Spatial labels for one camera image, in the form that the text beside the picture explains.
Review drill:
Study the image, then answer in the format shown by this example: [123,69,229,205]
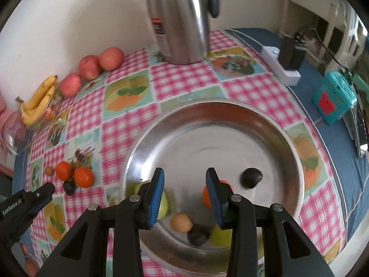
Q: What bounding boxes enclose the brown longan fruit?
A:
[45,166,54,176]

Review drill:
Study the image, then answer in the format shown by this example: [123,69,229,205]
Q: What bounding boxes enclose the dark chestnut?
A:
[240,168,263,189]
[187,224,210,247]
[63,180,76,196]

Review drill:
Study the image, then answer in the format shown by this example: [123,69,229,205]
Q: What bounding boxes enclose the orange tangerine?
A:
[73,166,94,188]
[55,161,73,181]
[202,180,233,209]

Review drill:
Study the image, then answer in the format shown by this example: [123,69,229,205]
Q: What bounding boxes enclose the green jujube right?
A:
[209,225,232,248]

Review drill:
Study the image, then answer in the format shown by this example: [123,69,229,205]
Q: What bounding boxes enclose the green jujube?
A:
[134,180,169,220]
[209,225,232,248]

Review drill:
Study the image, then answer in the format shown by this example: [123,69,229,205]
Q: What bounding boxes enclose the pink flower bouquet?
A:
[0,95,30,161]

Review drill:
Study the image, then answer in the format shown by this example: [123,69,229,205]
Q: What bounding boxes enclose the dark chestnut bottom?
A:
[187,224,210,247]

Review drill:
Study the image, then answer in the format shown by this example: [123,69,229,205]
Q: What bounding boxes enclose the pink checkered tablecloth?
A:
[26,30,346,265]

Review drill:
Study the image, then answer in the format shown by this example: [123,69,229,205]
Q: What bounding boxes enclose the green jujube left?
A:
[134,180,169,220]

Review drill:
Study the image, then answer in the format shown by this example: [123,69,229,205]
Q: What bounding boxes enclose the orange tangerine in tray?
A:
[202,180,233,209]

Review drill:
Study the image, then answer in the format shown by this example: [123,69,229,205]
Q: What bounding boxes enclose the brown longan in tray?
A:
[170,213,193,233]

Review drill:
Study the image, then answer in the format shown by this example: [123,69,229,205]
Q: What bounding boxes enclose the yellow banana bunch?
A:
[15,75,57,126]

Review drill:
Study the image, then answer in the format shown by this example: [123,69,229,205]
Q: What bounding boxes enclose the clear plastic fruit container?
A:
[29,88,64,131]

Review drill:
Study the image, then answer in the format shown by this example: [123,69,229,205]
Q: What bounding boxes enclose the red apple nearest bananas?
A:
[59,73,82,98]

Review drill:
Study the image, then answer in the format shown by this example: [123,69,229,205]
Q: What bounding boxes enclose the black remote control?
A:
[353,104,368,158]

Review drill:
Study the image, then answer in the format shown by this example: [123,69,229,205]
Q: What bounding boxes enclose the teal box red label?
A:
[312,71,357,125]

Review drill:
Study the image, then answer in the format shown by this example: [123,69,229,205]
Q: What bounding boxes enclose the red apple middle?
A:
[77,55,102,80]

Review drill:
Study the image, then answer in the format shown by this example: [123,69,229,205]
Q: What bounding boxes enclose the red apple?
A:
[77,55,102,80]
[99,47,125,71]

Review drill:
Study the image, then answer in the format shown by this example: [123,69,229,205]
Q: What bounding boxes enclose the red apple farthest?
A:
[99,47,125,71]

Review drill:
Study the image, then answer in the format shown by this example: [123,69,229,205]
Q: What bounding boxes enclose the blue tablecloth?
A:
[225,29,368,251]

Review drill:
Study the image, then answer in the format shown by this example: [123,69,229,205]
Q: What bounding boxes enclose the black power adapter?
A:
[278,37,306,71]

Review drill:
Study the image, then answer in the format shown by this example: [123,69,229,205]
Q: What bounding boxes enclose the white power strip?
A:
[261,46,301,86]

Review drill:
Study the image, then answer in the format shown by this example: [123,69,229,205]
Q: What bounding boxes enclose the white wooden chair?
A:
[279,0,368,71]

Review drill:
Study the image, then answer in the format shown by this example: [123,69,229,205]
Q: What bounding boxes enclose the stainless steel thermos jug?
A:
[147,0,220,65]

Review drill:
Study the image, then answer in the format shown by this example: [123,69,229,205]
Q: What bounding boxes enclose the black adapter cable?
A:
[293,27,358,75]

